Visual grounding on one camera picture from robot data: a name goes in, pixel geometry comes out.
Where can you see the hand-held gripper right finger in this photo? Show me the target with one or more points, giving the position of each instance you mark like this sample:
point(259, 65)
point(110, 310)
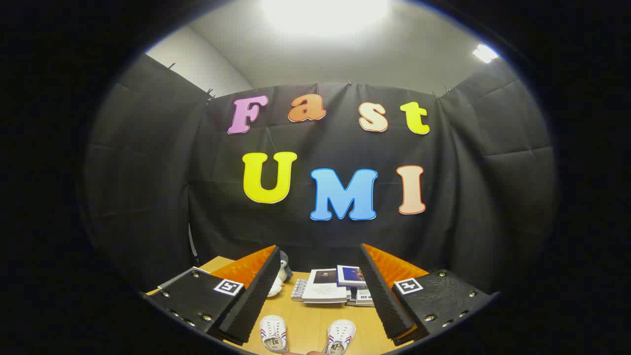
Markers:
point(382, 296)

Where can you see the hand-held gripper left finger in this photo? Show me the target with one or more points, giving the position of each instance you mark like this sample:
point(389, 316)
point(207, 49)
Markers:
point(256, 296)

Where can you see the white canvas shoe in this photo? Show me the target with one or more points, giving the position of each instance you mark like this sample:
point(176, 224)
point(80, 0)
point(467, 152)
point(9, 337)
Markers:
point(272, 333)
point(341, 335)

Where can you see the teal and white book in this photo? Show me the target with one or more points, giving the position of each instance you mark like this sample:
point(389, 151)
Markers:
point(364, 297)

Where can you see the white duck plush toy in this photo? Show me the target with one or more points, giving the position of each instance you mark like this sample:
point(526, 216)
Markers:
point(274, 288)

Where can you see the patterned spiral notebook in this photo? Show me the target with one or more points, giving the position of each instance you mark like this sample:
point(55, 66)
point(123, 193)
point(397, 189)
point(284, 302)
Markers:
point(298, 290)

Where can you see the penguin plush toy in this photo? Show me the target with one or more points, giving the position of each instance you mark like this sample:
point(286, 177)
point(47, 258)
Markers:
point(285, 257)

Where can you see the white book with portrait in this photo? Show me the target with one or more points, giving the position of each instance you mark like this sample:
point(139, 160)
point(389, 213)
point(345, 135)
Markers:
point(325, 288)

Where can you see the small ceiling light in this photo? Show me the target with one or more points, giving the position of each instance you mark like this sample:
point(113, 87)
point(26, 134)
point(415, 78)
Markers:
point(485, 53)

